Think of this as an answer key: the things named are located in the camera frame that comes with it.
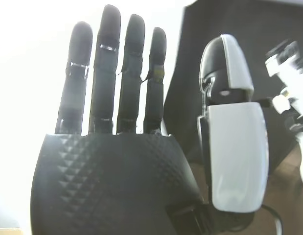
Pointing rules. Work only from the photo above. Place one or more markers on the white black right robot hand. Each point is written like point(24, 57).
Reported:
point(112, 183)

